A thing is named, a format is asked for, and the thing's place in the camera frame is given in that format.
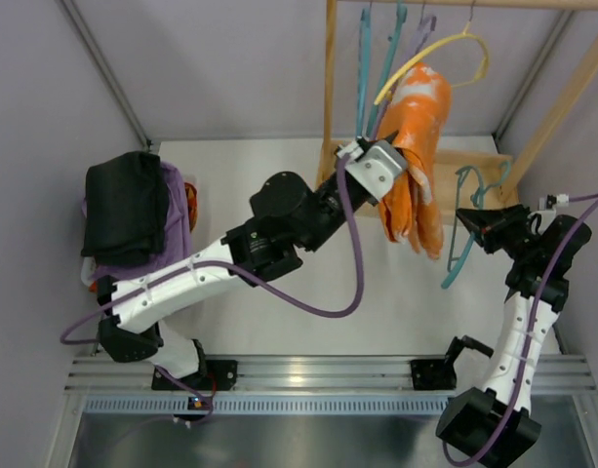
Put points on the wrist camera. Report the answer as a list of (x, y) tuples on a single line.
[(375, 168), (552, 202)]

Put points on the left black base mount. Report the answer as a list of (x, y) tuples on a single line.
[(216, 374)]

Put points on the grey slotted cable duct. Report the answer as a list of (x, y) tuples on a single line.
[(270, 405)]

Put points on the spare teal hanger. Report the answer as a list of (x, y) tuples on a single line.
[(504, 169)]

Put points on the lilac hanger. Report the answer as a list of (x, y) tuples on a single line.
[(425, 28)]

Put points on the black folded garment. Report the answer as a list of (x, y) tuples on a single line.
[(127, 202)]

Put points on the yellow hanger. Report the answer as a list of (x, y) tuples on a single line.
[(464, 35)]

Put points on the aluminium rail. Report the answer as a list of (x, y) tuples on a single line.
[(555, 374)]

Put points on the orange white trousers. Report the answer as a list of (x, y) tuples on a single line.
[(417, 113)]

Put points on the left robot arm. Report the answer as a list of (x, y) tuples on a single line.
[(287, 217)]

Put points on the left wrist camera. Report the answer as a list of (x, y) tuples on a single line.
[(375, 168)]

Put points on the wooden clothes rack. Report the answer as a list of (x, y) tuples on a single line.
[(449, 160)]

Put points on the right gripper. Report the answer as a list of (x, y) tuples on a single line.
[(503, 230)]

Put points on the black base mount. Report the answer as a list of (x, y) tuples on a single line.
[(433, 375), (216, 374)]

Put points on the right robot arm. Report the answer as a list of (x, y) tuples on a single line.
[(491, 422)]

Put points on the purple garment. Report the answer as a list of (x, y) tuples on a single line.
[(177, 244)]

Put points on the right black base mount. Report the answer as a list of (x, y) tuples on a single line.
[(433, 375)]

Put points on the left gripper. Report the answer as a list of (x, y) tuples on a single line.
[(347, 176)]

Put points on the teal hanger holding trousers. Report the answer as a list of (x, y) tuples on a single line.
[(456, 261)]

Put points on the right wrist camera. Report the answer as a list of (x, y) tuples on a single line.
[(552, 202)]

